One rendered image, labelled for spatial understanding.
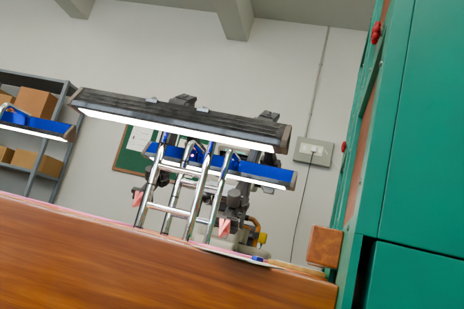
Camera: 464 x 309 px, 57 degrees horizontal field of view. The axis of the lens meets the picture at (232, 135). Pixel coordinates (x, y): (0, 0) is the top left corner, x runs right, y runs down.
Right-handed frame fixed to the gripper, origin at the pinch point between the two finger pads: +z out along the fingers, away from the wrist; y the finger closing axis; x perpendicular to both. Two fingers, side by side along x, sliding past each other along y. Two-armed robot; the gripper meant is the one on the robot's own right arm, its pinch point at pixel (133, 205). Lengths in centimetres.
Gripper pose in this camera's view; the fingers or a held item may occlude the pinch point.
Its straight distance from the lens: 199.4
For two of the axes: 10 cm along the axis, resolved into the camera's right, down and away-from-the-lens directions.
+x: -0.7, 8.9, 4.5
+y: 9.5, 1.9, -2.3
